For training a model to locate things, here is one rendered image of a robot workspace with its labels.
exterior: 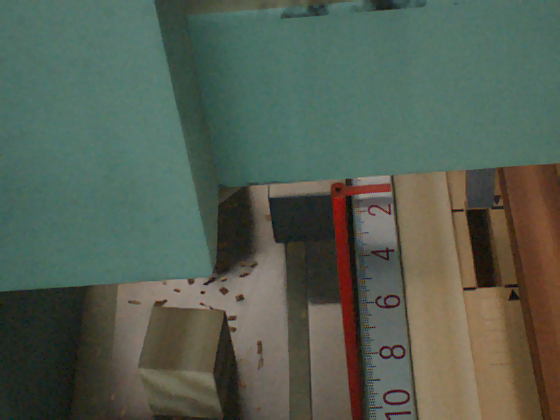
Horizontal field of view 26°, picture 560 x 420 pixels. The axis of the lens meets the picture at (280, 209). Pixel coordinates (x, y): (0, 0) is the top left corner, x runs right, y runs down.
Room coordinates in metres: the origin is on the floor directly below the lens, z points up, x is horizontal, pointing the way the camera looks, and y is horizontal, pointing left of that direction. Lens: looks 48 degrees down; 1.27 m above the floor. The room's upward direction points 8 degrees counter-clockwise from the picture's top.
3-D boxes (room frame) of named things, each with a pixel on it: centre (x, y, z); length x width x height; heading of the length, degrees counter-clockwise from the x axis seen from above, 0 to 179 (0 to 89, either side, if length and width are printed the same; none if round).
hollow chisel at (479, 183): (0.28, -0.07, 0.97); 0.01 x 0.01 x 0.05; 85
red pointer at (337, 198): (0.29, -0.03, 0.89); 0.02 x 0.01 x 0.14; 85
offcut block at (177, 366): (0.32, 0.05, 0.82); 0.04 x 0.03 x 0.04; 167
